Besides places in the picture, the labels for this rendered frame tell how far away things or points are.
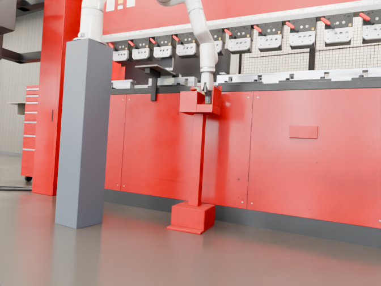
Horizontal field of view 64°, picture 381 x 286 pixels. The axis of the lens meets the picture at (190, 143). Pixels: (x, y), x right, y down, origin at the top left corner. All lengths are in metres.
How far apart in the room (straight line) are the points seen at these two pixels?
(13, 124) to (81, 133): 7.06
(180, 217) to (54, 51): 1.77
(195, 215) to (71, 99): 0.93
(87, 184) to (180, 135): 0.72
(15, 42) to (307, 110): 8.12
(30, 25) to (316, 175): 7.83
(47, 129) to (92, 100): 1.10
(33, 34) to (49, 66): 5.74
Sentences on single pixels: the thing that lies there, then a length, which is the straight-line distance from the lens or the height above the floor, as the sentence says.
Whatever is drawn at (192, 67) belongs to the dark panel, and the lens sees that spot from 2.88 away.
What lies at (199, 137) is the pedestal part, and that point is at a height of 0.52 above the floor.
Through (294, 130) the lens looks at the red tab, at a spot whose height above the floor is 0.59.
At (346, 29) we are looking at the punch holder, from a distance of 2.09.
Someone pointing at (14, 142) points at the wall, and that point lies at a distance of 8.65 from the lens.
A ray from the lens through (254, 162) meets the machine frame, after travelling 1.91.
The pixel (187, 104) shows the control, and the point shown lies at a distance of 1.76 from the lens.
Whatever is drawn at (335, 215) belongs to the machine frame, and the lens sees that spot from 1.88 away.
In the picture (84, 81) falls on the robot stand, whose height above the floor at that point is 0.77.
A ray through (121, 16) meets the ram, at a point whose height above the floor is 1.49.
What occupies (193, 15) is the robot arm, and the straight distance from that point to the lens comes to 1.85.
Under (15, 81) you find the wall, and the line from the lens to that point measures 8.87.
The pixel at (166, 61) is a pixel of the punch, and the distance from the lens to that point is 2.42.
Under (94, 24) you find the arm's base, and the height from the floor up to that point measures 1.10.
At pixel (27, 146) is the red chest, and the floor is 0.36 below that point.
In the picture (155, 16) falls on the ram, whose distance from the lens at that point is 2.56.
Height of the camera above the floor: 0.46
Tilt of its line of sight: 1 degrees up
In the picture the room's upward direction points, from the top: 3 degrees clockwise
